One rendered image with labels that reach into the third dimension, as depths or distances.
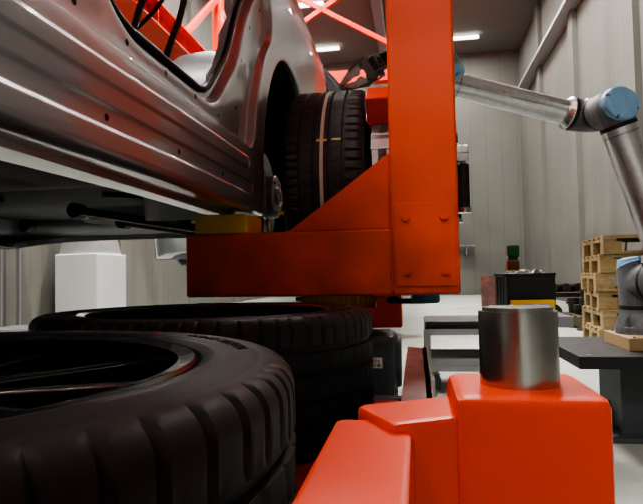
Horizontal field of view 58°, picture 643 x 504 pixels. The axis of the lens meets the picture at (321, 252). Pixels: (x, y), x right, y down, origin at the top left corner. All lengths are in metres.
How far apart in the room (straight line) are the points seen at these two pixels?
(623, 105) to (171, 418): 1.96
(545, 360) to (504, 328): 0.02
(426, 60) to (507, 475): 1.28
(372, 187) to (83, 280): 5.87
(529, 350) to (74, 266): 6.95
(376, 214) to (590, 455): 1.18
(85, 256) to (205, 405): 6.79
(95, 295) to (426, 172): 5.88
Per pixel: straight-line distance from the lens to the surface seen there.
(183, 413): 0.31
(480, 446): 0.30
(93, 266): 7.04
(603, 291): 4.86
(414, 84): 1.48
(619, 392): 2.29
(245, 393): 0.35
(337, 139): 1.70
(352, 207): 1.44
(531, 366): 0.31
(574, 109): 2.23
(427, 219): 1.41
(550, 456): 0.30
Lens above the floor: 0.57
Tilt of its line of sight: 2 degrees up
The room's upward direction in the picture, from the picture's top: 1 degrees counter-clockwise
